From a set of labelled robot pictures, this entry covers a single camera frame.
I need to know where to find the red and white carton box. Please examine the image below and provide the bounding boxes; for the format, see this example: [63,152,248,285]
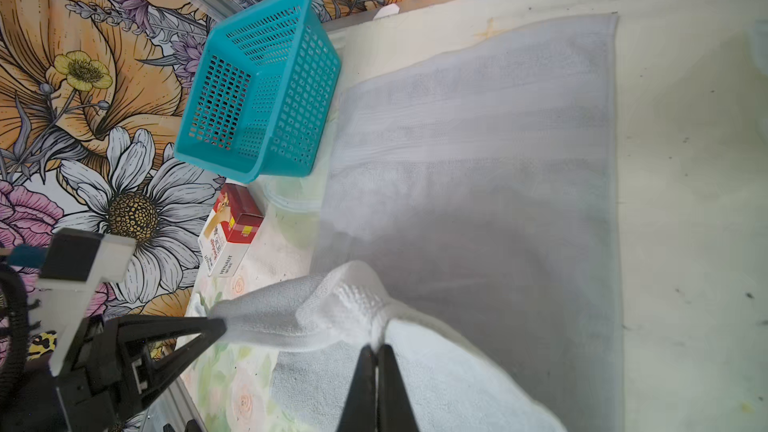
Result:
[198,183,264,278]

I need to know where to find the teal plastic basket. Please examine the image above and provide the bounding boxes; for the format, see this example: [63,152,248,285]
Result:
[174,0,341,183]

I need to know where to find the light grey towel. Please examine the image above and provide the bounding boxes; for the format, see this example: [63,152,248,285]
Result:
[211,14,623,431]

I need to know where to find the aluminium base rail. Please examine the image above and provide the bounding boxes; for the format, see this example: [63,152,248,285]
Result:
[140,379,206,432]

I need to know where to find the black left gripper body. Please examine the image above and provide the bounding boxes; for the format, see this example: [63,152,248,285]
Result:
[1,317,144,431]

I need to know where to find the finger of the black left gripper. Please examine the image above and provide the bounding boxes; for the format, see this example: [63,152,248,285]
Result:
[117,316,226,408]

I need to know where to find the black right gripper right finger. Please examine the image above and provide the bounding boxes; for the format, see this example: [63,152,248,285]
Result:
[377,344,419,432]

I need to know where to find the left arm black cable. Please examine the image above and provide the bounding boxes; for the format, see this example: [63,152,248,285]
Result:
[0,260,32,409]

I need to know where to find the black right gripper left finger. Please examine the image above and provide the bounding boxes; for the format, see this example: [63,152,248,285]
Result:
[336,346,378,432]

